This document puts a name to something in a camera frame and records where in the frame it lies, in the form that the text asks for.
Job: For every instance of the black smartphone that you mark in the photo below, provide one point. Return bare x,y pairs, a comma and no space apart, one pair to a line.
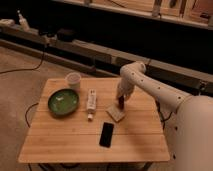
106,135

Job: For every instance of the black round device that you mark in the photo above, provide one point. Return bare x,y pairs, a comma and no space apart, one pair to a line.
66,35

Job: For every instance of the green bowl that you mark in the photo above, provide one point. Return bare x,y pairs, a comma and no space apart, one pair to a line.
63,102

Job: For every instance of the white spray bottle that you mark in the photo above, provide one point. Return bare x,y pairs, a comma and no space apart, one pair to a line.
23,22

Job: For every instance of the wooden table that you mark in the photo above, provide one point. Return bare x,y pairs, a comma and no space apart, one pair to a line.
74,139

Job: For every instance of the white tube bottle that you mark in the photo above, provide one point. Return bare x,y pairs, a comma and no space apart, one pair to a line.
91,103

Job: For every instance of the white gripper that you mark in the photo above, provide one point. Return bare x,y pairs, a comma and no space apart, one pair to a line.
124,88

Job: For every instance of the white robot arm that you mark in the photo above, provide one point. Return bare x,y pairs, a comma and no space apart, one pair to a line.
193,145

